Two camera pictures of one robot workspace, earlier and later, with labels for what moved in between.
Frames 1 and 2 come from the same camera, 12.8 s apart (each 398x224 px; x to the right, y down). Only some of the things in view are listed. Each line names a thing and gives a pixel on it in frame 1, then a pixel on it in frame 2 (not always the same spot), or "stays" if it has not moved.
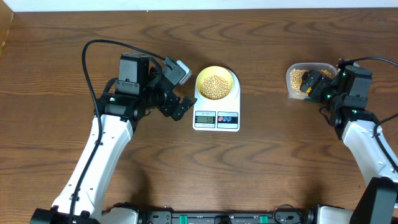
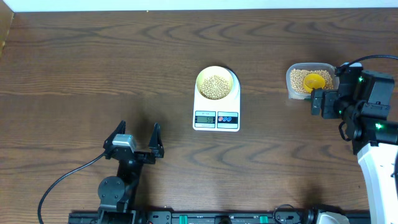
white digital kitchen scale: x=222 y=115 stays
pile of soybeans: x=296 y=74 stays
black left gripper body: x=166 y=103 to x=146 y=160
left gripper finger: x=184 y=106 to x=156 y=144
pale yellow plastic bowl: x=214 y=83 stays
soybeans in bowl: x=214 y=88 stays
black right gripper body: x=322 y=89 to x=329 y=98
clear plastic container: x=295 y=71 stays
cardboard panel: x=6 y=17 stays
